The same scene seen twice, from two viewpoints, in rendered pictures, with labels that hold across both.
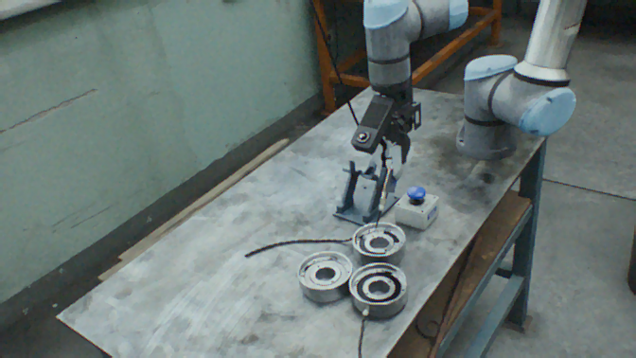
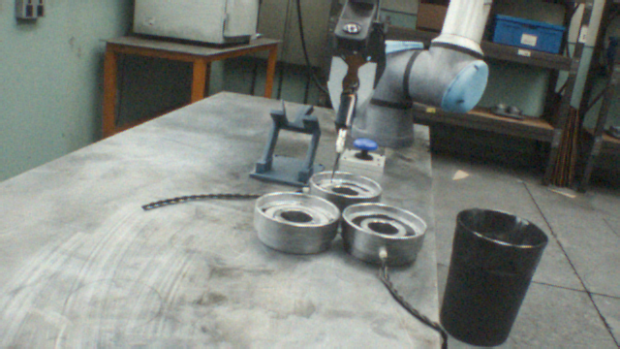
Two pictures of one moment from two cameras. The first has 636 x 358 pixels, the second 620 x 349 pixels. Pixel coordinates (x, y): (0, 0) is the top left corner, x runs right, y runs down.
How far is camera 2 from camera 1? 0.61 m
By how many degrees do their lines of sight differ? 32
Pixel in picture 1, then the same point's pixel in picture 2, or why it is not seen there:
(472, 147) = (378, 132)
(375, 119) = (361, 15)
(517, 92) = (442, 60)
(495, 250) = not seen: hidden behind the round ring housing
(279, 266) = (205, 219)
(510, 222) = not seen: hidden behind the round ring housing
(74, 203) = not seen: outside the picture
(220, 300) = (127, 255)
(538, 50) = (462, 21)
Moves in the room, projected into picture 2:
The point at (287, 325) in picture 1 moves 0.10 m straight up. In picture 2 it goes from (264, 280) to (274, 192)
